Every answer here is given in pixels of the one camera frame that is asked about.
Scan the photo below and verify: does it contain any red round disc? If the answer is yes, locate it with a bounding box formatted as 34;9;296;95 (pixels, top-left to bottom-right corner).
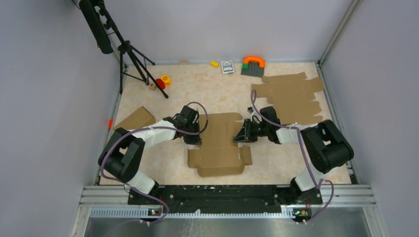
156;79;166;90

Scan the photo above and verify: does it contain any orange clip on frame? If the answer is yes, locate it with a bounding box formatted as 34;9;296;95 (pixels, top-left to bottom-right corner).
108;118;114;130

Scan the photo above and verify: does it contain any playing card deck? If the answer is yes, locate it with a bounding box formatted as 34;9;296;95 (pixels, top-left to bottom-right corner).
220;60;235;75

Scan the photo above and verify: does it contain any black camera tripod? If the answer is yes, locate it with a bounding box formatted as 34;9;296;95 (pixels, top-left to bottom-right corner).
75;0;169;99

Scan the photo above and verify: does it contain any yellow round disc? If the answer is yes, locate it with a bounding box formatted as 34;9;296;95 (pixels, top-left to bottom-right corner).
161;75;171;86

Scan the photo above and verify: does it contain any stack of flat cardboard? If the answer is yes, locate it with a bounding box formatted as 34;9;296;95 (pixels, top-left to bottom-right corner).
251;72;324;125

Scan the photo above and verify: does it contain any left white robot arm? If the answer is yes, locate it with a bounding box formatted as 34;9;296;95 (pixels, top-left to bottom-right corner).
98;105;203;204

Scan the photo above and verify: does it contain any orange U-shaped toy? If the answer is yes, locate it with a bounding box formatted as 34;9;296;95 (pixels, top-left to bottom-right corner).
243;55;265;68

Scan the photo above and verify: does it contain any folded brown cardboard box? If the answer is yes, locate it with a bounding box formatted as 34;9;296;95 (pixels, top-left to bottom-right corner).
114;106;156;130

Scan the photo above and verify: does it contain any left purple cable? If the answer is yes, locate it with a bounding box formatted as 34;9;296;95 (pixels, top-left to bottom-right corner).
99;101;209;226

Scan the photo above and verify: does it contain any small wooden cube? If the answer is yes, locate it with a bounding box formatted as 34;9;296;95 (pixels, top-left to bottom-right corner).
149;84;157;91

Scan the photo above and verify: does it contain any purple cable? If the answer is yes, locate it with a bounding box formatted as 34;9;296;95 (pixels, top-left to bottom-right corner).
99;101;209;226
250;90;335;225

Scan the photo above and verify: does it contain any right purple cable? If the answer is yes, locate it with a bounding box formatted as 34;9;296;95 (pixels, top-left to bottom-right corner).
250;90;335;225

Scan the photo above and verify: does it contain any dark grey building plate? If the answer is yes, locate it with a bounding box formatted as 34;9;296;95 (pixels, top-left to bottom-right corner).
241;62;264;78

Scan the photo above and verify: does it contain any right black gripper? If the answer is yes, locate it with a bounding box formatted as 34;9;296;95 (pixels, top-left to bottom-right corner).
233;118;269;143

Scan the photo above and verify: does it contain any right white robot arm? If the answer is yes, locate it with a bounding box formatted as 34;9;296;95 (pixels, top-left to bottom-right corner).
233;107;354;204

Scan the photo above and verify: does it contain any yellow toy block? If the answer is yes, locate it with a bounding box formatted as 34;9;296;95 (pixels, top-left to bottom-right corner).
210;61;219;67

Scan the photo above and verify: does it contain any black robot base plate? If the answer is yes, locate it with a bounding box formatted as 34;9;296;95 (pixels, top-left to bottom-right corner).
127;185;323;214

